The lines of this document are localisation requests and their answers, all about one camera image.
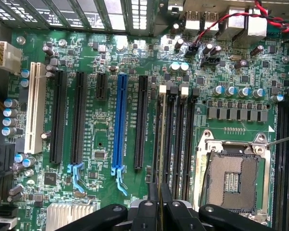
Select white flat connector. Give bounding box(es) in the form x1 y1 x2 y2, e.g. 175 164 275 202
0 217 18 231

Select red black twisted wire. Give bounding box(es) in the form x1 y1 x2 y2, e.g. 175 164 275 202
185 0 289 58

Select CPU socket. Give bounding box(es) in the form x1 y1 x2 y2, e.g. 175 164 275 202
194 129 272 223

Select short black expansion slot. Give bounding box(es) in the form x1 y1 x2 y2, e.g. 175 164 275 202
95 73 107 101

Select black expansion slot blue latch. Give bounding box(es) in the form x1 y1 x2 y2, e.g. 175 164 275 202
67 71 88 195

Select silver finned heatsink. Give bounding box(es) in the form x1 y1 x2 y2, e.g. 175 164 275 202
46 203 97 231

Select white power connector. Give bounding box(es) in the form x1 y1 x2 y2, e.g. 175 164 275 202
0 40 23 76

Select large silver port block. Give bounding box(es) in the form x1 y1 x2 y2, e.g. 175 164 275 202
245 7 268 44
216 6 247 41

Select long black expansion slot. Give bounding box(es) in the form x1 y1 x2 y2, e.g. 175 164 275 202
49 69 67 165
134 75 149 170

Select white expansion slot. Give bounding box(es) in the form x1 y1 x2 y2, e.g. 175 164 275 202
24 62 48 155

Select black data connector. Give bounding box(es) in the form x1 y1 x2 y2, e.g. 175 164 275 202
0 205 19 218

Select RAM slot white latches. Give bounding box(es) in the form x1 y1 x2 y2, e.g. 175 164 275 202
276 102 288 231
172 85 190 202

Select green motherboard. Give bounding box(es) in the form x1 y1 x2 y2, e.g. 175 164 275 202
4 24 289 231

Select open PC case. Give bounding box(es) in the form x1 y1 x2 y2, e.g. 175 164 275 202
0 0 289 207

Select silver USB port block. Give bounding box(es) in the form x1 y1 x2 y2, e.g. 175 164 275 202
184 11 201 36
201 11 219 37

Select thin metal locking lever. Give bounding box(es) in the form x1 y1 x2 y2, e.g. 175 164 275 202
198 149 215 209
267 134 289 147

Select black connector block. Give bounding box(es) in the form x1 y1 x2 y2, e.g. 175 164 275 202
0 143 16 183

